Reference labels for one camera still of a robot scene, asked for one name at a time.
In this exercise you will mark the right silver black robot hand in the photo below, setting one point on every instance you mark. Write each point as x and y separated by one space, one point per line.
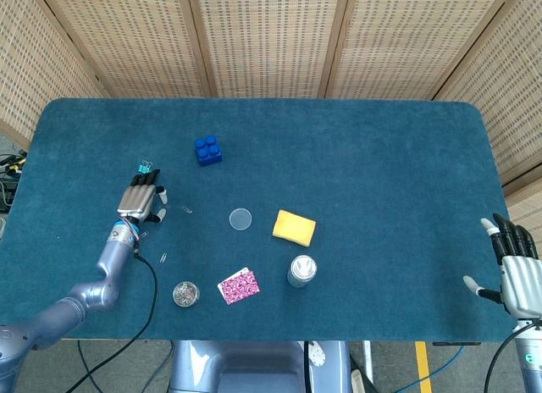
523 287

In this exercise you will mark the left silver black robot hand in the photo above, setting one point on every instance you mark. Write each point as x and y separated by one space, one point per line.
135 200

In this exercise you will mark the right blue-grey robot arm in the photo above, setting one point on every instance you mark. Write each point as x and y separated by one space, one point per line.
531 359

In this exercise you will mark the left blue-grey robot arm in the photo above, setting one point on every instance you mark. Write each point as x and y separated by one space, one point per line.
112 257

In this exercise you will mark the clear round plastic lid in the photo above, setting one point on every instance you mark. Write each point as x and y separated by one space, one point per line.
240 219

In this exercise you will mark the clear round paper clip jar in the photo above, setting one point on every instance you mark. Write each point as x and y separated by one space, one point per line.
186 294

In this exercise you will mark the teal binder clip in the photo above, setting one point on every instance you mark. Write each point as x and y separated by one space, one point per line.
143 167

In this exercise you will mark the black flat bar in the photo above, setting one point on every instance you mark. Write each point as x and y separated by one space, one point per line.
456 343

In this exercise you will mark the blue toy building block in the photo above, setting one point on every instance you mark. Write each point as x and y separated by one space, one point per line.
208 152

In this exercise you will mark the yellow floor tape strip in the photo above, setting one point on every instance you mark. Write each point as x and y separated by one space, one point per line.
422 367

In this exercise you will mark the white playing card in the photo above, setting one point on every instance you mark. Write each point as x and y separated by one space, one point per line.
244 269

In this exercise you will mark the grey floor device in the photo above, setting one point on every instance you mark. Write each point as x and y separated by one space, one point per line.
5 194

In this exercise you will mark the pink patterned playing card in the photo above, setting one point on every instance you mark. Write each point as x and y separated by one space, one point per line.
239 288

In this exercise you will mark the yellow sponge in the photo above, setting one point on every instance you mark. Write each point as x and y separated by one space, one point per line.
294 228

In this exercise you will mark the woven bamboo screen panel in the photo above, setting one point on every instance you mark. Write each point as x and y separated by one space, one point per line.
127 37
415 37
34 50
508 92
267 37

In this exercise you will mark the white table leg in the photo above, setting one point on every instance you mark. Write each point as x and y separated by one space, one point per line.
366 359

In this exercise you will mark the light blue drink can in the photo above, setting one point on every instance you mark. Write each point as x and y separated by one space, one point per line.
302 271

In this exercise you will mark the blue-grey robot torso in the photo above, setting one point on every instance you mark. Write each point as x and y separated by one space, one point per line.
254 367

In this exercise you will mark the blue felt table cover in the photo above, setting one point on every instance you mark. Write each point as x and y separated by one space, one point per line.
360 156

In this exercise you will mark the white perforated metal plate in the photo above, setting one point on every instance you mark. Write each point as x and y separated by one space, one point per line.
316 355

